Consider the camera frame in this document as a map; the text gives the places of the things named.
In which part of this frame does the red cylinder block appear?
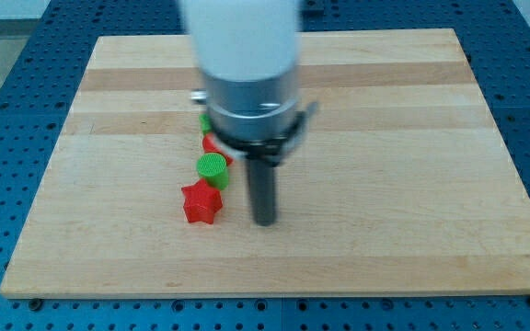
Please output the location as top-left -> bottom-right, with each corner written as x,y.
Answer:
202,132 -> 234,166

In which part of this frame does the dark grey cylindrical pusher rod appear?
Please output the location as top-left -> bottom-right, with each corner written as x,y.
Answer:
246,159 -> 277,226

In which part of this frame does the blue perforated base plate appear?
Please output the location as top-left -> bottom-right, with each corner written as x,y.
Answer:
0,1 -> 530,330

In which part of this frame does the green cylinder block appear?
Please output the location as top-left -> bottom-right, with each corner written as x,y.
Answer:
196,153 -> 229,190

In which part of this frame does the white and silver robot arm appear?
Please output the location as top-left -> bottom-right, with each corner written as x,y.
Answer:
179,0 -> 306,166

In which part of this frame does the red star block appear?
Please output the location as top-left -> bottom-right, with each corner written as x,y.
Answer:
181,178 -> 223,224

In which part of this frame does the green star block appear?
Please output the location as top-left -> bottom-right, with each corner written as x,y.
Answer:
199,112 -> 213,136

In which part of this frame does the light wooden board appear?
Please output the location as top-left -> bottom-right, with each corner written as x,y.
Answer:
0,29 -> 530,299

